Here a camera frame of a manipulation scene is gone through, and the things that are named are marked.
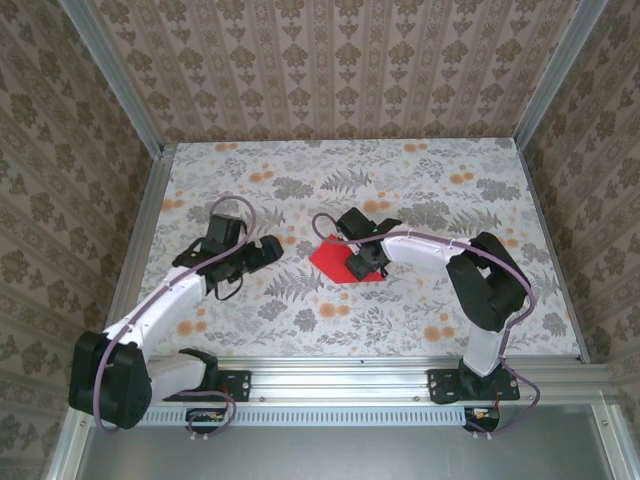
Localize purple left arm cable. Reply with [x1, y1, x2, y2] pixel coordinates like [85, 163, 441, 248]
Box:
[93, 196, 261, 442]

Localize slotted grey cable duct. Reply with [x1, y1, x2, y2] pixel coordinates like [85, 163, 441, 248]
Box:
[92, 406, 501, 427]

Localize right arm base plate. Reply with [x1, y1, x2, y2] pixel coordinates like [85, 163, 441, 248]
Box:
[428, 367, 522, 405]

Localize long aluminium frame rail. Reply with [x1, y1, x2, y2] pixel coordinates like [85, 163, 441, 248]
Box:
[72, 355, 619, 404]

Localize black connector board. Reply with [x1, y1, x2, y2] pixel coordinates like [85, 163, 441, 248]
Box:
[463, 407, 502, 434]
[185, 407, 235, 435]

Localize red paper sheet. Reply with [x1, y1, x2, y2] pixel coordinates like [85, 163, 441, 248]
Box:
[308, 232, 388, 286]

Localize short aluminium frame rail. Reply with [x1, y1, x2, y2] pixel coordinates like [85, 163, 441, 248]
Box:
[43, 392, 96, 480]
[591, 394, 640, 480]

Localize thin black left camera cable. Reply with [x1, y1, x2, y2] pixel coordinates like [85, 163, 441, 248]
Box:
[212, 274, 247, 302]

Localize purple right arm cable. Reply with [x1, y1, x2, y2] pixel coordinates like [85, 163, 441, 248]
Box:
[311, 213, 543, 441]

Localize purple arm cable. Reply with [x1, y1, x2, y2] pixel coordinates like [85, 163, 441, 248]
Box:
[311, 213, 543, 441]
[93, 196, 261, 442]

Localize aluminium frame post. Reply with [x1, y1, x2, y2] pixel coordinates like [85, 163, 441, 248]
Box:
[59, 0, 167, 157]
[514, 0, 609, 146]

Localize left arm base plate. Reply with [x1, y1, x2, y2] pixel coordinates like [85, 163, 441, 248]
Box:
[163, 368, 253, 403]

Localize floral table mat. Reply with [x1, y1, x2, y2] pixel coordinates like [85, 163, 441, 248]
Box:
[122, 139, 584, 359]

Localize aluminium side rail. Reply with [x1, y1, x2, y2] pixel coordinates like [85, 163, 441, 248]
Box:
[516, 142, 590, 364]
[94, 142, 177, 369]

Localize grey metal sheet panel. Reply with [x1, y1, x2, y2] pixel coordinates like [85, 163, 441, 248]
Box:
[79, 424, 620, 480]

